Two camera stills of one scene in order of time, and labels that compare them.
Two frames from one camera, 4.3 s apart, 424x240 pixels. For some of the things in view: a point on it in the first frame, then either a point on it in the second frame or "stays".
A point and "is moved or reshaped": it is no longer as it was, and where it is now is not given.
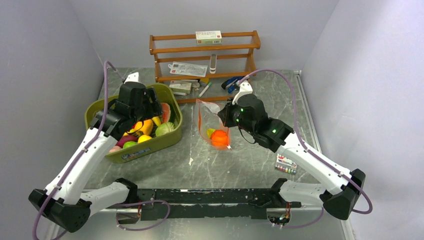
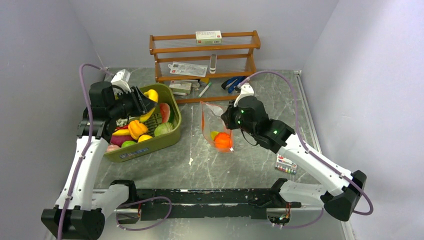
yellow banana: [157, 121] is moved or reshaped
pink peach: [117, 147] stays
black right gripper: [226, 112] stays
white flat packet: [187, 69] stays
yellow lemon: [143, 137] stays
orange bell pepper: [146, 126] is moved or reshaped
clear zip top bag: [213, 131] is moved or reshaped
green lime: [129, 143] stays
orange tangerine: [219, 138] is moved or reshaped
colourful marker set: [285, 165] stays
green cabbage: [164, 128] stays
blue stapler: [231, 85] stays
